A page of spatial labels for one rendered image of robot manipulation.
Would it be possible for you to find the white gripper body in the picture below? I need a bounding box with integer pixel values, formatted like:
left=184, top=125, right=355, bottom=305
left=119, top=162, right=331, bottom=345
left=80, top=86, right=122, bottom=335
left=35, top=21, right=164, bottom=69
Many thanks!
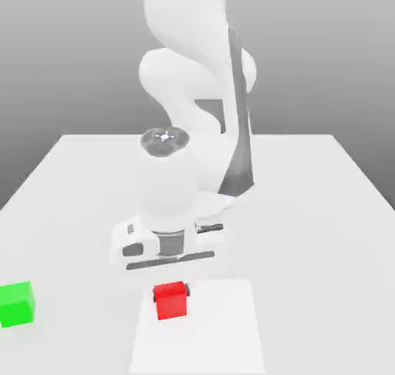
left=123, top=249, right=217, bottom=282

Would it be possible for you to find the small red cube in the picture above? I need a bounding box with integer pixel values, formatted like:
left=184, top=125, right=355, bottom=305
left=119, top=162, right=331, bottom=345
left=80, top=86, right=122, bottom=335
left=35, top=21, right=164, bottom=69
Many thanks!
left=153, top=281, right=188, bottom=321

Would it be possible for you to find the small green cube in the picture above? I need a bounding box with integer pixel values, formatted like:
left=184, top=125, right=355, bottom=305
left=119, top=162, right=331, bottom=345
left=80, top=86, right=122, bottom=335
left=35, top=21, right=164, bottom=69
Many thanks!
left=0, top=281, right=36, bottom=329

